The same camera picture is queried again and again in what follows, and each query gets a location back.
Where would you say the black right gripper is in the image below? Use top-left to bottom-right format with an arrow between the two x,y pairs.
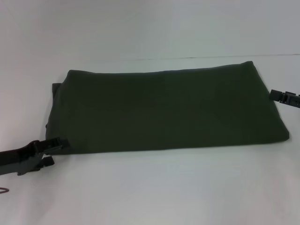
269,89 -> 300,108

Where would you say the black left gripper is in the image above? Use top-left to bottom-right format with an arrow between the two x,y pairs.
0,137 -> 70,177

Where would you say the dark green t-shirt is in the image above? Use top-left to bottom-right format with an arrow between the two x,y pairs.
45,60 -> 291,157

